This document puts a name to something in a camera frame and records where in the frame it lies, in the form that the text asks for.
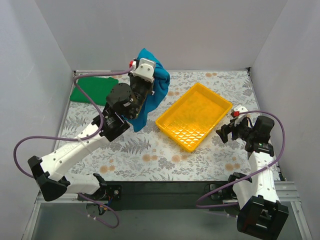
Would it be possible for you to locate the blue t shirt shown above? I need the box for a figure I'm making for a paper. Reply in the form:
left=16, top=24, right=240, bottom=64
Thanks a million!
left=128, top=48, right=171, bottom=133

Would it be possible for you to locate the yellow plastic tray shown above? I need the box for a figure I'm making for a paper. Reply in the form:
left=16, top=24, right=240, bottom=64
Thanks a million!
left=155, top=83, right=233, bottom=152

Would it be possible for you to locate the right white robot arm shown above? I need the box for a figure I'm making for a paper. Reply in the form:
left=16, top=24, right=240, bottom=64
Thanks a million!
left=216, top=115, right=289, bottom=240

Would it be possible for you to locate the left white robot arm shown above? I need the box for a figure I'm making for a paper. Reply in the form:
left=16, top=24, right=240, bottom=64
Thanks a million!
left=28, top=73, right=154, bottom=202

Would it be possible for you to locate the folded green t shirt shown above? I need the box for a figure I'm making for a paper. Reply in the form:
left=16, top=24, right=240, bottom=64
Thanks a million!
left=69, top=77, right=119, bottom=106

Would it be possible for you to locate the floral table mat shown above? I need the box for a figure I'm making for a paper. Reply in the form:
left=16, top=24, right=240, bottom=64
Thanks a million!
left=69, top=71, right=259, bottom=181

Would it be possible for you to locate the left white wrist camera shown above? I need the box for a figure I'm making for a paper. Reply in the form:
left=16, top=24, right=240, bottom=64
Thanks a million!
left=129, top=58, right=156, bottom=83

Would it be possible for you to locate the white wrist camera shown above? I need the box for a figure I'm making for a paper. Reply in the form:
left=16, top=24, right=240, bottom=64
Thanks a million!
left=231, top=104, right=248, bottom=118
left=129, top=58, right=156, bottom=83

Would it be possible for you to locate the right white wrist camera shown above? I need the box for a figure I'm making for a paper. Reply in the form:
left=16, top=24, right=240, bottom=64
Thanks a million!
left=231, top=104, right=248, bottom=118

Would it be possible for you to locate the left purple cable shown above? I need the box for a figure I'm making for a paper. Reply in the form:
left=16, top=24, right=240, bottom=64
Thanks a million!
left=13, top=69, right=131, bottom=229

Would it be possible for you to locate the aluminium frame rail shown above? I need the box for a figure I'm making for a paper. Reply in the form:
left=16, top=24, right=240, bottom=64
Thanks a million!
left=36, top=181, right=301, bottom=203

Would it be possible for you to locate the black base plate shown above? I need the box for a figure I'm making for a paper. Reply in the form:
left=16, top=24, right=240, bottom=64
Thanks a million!
left=77, top=181, right=257, bottom=212

